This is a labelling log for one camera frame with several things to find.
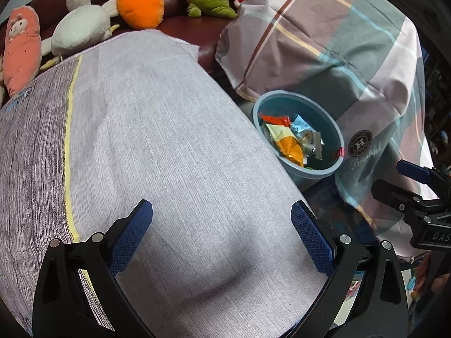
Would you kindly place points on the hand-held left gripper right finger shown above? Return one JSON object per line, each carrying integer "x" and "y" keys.
{"x": 312, "y": 236}

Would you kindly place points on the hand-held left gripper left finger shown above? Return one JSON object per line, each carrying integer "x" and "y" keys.
{"x": 130, "y": 234}

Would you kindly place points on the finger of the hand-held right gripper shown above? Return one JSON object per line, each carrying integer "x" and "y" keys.
{"x": 387, "y": 192}
{"x": 412, "y": 170}

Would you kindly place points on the yellow and orange snack packet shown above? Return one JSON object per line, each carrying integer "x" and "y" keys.
{"x": 289, "y": 148}

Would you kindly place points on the white snack packet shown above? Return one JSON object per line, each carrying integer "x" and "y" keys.
{"x": 312, "y": 141}

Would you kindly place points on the light blue snack wrapper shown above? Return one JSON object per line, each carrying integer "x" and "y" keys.
{"x": 301, "y": 125}

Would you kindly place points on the blue plastic bin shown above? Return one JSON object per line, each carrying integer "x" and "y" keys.
{"x": 317, "y": 104}

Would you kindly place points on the orange snack wrapper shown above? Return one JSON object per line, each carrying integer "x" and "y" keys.
{"x": 276, "y": 119}

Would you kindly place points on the person's right hand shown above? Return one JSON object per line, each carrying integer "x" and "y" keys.
{"x": 440, "y": 283}

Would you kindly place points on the plaid blanket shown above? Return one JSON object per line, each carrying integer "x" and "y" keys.
{"x": 317, "y": 42}

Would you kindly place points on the pink carrot rabbit plush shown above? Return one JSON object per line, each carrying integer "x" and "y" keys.
{"x": 21, "y": 52}

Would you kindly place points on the white duck plush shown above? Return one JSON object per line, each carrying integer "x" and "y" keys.
{"x": 81, "y": 28}

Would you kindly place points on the dark red leather sofa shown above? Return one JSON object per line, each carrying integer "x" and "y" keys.
{"x": 197, "y": 31}

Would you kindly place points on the orange carrot plush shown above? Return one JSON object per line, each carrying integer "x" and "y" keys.
{"x": 141, "y": 3}

